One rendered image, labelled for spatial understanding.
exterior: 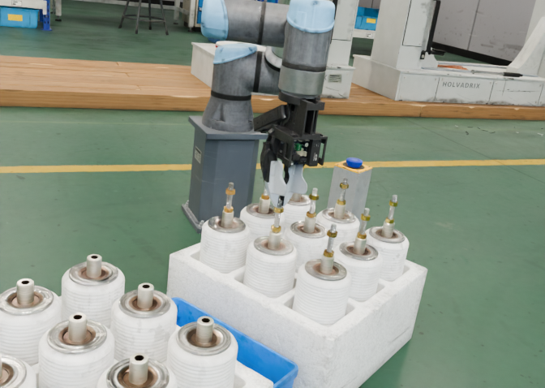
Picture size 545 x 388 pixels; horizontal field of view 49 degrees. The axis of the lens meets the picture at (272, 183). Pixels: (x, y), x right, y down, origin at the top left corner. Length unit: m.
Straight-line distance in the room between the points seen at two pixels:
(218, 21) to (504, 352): 0.95
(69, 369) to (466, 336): 0.95
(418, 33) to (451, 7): 4.72
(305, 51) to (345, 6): 2.55
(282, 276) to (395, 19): 2.89
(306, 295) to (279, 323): 0.07
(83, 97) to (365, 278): 2.11
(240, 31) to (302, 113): 0.19
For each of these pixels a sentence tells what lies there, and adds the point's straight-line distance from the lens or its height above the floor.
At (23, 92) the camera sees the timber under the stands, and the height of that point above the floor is 0.07.
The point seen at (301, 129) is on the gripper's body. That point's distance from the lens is 0.98.
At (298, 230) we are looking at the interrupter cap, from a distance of 1.20.
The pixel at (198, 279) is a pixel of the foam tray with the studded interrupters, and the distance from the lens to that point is 1.17.
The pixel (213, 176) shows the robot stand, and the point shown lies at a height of 0.17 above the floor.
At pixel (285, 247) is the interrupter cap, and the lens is 1.12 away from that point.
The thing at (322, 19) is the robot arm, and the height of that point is 0.67.
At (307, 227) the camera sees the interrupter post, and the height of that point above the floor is 0.26.
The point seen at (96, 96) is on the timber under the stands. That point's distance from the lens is 3.00.
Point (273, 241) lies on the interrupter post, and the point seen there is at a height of 0.27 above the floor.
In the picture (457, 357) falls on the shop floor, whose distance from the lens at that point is 1.40.
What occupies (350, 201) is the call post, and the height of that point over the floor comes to 0.24.
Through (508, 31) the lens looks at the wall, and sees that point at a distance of 7.71.
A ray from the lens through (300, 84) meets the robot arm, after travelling 0.97.
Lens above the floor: 0.74
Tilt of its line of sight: 20 degrees down
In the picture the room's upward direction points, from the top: 8 degrees clockwise
